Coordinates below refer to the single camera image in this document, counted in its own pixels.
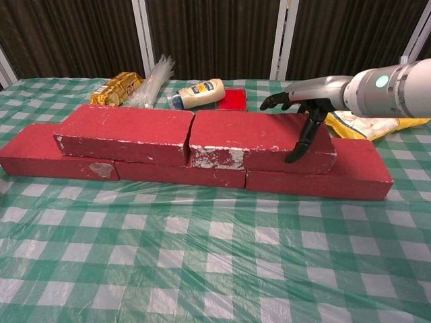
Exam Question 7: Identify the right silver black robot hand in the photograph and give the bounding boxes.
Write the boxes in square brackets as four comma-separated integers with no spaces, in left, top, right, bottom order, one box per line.
[259,75,353,164]

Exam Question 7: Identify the red brick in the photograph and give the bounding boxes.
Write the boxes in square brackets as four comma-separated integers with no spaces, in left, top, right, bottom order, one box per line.
[0,123,121,182]
[244,137,394,202]
[114,160,248,189]
[53,104,195,168]
[188,110,337,175]

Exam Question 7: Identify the yellow marshmallow bag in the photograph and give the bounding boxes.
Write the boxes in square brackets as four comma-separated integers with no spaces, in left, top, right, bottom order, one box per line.
[325,110,431,141]

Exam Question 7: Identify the red ink pad case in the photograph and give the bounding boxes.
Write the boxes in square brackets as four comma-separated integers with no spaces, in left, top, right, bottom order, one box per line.
[215,87,249,112]

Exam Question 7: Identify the mayonnaise squeeze bottle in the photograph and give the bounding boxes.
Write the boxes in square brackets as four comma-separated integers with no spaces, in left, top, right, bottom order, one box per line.
[167,78,226,110]

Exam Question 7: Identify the gold foil snack packet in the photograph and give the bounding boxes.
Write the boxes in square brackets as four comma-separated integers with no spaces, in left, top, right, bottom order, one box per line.
[88,71,143,108]

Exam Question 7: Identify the green checked tablecloth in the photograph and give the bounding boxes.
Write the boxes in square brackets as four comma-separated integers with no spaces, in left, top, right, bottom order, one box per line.
[0,77,431,323]

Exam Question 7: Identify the white partition post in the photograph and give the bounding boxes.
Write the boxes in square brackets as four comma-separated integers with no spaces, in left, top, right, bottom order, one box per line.
[269,0,300,81]
[0,43,20,89]
[131,0,156,79]
[399,0,431,67]

